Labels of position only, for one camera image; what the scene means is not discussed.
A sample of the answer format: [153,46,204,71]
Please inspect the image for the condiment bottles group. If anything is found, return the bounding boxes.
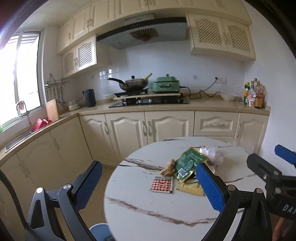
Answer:
[243,78,264,109]

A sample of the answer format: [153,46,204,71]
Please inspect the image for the blue trash bin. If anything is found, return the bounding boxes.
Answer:
[89,223,115,241]

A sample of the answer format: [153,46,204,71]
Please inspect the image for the black electric kettle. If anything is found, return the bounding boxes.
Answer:
[84,89,96,108]

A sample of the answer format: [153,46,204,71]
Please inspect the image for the black frying pan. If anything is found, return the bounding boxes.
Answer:
[107,73,152,91]

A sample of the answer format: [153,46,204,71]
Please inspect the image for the black gas stove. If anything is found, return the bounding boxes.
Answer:
[109,92,190,108]

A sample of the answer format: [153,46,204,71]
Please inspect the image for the brown ginger root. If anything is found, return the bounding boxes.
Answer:
[160,159,176,177]

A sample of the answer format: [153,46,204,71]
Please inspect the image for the green electric cooker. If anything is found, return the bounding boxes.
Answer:
[152,74,180,93]

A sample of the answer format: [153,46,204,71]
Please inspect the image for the red checkered packet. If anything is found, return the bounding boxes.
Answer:
[151,176,173,193]

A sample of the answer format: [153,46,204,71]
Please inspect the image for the range hood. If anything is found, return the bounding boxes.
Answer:
[96,16,189,50]

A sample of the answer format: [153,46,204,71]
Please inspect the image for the white crumpled plastic bag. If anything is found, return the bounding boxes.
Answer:
[199,146,224,168]

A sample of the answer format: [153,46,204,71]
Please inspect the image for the white bowls on counter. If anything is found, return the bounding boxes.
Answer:
[68,100,80,111]

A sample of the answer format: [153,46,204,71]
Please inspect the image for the sink faucet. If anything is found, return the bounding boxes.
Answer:
[16,100,33,133]

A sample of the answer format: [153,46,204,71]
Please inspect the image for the red dish rack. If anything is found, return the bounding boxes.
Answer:
[33,118,52,132]

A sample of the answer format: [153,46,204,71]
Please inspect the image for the yellow flat packet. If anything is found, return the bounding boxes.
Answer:
[176,179,204,196]

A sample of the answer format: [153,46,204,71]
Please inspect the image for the black power cable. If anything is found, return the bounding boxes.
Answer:
[179,77,221,100]

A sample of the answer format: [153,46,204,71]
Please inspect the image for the wall utensil rack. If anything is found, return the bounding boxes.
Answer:
[44,73,69,105]

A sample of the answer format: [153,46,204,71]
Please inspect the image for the wooden cutting board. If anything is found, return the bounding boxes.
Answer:
[46,99,59,122]

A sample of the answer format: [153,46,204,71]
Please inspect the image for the green gold snack bag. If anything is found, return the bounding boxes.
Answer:
[174,147,209,182]

